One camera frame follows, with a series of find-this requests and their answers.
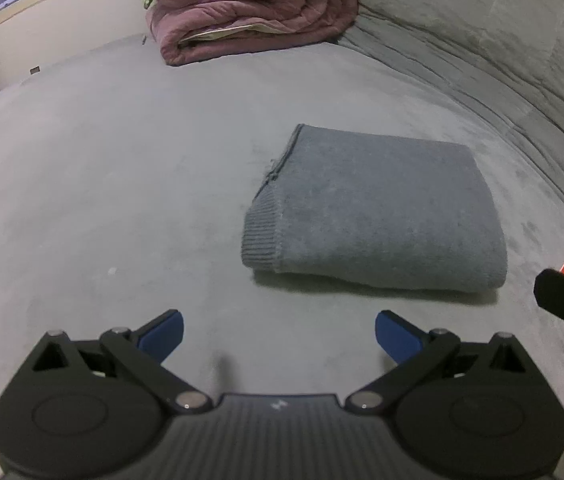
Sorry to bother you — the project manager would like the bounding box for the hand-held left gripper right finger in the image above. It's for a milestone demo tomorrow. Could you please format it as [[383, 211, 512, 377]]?
[[345, 309, 531, 416]]

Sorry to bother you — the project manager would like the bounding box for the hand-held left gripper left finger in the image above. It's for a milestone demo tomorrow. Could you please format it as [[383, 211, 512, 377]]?
[[31, 308, 214, 416]]

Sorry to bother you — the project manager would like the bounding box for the grey sweater with cat print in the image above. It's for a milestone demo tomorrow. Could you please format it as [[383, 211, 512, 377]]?
[[241, 122, 508, 292]]

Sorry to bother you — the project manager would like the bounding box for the grey bed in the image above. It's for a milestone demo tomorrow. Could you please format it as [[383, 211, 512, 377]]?
[[0, 35, 564, 480]]

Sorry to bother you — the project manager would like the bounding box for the grey quilted blanket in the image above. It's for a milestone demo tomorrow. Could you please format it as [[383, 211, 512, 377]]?
[[337, 0, 564, 241]]

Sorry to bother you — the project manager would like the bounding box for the pink folded quilt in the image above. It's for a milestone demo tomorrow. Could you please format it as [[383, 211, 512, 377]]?
[[145, 0, 359, 67]]

